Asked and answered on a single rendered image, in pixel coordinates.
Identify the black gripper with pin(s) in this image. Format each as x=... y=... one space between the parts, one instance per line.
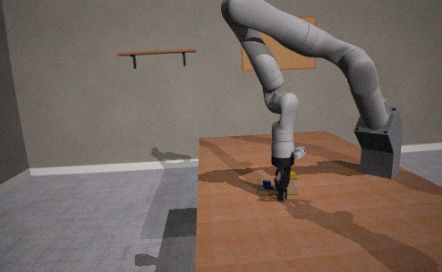
x=283 y=170

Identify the tan flat mat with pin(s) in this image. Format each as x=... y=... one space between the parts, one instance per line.
x=291 y=190

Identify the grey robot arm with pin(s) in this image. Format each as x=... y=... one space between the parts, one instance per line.
x=308 y=40

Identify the blue die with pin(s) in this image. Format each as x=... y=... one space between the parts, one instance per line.
x=266 y=184

